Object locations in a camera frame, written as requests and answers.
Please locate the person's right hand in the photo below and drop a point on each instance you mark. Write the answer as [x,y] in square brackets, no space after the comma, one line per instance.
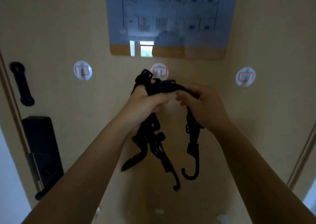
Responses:
[209,105]

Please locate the person's left hand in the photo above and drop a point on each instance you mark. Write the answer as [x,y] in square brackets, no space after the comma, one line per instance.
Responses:
[138,105]

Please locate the person's left fingers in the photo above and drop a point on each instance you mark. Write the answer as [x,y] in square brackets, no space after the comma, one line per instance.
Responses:
[161,100]

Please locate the person's right fingers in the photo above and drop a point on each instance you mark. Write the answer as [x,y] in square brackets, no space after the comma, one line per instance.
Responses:
[187,95]

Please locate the person's left forearm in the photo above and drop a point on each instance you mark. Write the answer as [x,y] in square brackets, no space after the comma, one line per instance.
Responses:
[81,177]

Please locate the person's right forearm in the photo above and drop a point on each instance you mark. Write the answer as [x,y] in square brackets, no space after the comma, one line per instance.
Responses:
[256,177]

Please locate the round white adhesive hook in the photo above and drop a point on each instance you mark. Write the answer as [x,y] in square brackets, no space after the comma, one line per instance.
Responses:
[83,70]
[245,76]
[160,70]

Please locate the blue floor plan sign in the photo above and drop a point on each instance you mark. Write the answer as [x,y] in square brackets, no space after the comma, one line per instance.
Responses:
[172,19]

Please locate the beige door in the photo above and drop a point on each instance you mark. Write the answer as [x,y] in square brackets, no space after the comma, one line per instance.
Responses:
[259,46]

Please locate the black electronic door lock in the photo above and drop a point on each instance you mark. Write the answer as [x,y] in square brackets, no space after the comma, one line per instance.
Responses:
[42,145]

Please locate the black door guard latch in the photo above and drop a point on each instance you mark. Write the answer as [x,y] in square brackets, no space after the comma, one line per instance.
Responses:
[21,83]

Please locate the beige door frame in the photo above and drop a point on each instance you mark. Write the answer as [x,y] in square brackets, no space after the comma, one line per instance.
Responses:
[301,157]

